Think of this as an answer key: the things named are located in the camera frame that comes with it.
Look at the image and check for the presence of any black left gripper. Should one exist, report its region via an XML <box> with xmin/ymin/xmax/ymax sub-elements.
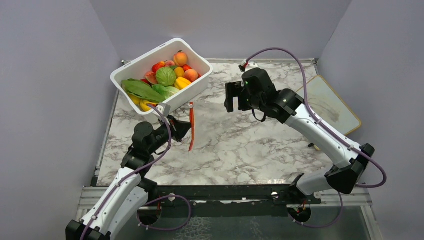
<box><xmin>148</xmin><ymin>114</ymin><xmax>194</xmax><ymax>154</ymax></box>

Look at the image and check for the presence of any clear zip bag orange zipper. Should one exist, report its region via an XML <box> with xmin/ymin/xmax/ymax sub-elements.
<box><xmin>188</xmin><ymin>101</ymin><xmax>195</xmax><ymax>152</ymax></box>

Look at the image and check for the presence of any green cabbage toy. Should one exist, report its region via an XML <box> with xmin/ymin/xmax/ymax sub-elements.
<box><xmin>155</xmin><ymin>66</ymin><xmax>177</xmax><ymax>87</ymax></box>

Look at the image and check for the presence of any green leafy vegetable toy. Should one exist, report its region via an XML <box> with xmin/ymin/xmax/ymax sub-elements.
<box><xmin>121</xmin><ymin>79</ymin><xmax>166</xmax><ymax>103</ymax></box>

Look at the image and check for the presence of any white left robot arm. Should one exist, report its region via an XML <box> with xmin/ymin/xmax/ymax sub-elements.
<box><xmin>65</xmin><ymin>115</ymin><xmax>192</xmax><ymax>240</ymax></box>

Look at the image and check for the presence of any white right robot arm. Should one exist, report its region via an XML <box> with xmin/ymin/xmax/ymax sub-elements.
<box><xmin>224</xmin><ymin>68</ymin><xmax>375</xmax><ymax>204</ymax></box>

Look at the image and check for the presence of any light green lettuce toy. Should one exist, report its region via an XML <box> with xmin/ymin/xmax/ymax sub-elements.
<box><xmin>151</xmin><ymin>84</ymin><xmax>180</xmax><ymax>99</ymax></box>

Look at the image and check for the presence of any peach toy right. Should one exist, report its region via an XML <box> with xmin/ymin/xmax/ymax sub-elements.
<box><xmin>183</xmin><ymin>69</ymin><xmax>199</xmax><ymax>83</ymax></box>

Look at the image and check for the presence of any peach toy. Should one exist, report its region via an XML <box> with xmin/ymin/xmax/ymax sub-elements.
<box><xmin>183</xmin><ymin>69</ymin><xmax>199</xmax><ymax>83</ymax></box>
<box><xmin>173</xmin><ymin>50</ymin><xmax>188</xmax><ymax>67</ymax></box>

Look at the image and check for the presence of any yellow bell pepper toy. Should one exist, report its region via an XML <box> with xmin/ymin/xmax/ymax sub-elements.
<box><xmin>174</xmin><ymin>77</ymin><xmax>191</xmax><ymax>90</ymax></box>

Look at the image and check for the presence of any yellow banana toy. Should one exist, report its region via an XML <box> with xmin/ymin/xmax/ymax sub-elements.
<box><xmin>139</xmin><ymin>99</ymin><xmax>158</xmax><ymax>112</ymax></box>

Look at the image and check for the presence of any small yellow mango toy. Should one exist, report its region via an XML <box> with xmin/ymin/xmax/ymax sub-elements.
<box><xmin>174</xmin><ymin>67</ymin><xmax>185</xmax><ymax>78</ymax></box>

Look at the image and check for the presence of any white plastic bin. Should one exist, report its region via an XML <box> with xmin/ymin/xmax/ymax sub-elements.
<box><xmin>110</xmin><ymin>38</ymin><xmax>213</xmax><ymax>123</ymax></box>

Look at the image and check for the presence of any watermelon slice toy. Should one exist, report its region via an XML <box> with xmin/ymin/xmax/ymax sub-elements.
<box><xmin>144</xmin><ymin>71</ymin><xmax>158</xmax><ymax>85</ymax></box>

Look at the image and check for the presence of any peach toy at back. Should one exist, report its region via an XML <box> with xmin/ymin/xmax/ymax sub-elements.
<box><xmin>173</xmin><ymin>50</ymin><xmax>188</xmax><ymax>67</ymax></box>

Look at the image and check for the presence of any wood framed white board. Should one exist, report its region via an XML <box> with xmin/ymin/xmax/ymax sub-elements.
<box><xmin>306</xmin><ymin>75</ymin><xmax>362</xmax><ymax>136</ymax></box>

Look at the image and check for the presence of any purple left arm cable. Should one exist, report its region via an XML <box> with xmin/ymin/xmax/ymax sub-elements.
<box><xmin>79</xmin><ymin>103</ymin><xmax>173</xmax><ymax>240</ymax></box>

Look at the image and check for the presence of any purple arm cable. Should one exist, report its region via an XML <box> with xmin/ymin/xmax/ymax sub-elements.
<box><xmin>243</xmin><ymin>47</ymin><xmax>388</xmax><ymax>189</ymax></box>
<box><xmin>79</xmin><ymin>103</ymin><xmax>173</xmax><ymax>240</ymax></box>

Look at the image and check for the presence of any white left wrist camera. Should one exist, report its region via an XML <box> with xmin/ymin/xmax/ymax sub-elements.
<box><xmin>156</xmin><ymin>102</ymin><xmax>171</xmax><ymax>117</ymax></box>

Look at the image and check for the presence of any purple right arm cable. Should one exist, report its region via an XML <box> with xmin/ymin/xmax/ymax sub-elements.
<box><xmin>243</xmin><ymin>47</ymin><xmax>388</xmax><ymax>189</ymax></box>

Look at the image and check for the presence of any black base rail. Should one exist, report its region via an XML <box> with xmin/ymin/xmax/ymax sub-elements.
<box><xmin>137</xmin><ymin>184</ymin><xmax>322</xmax><ymax>223</ymax></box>

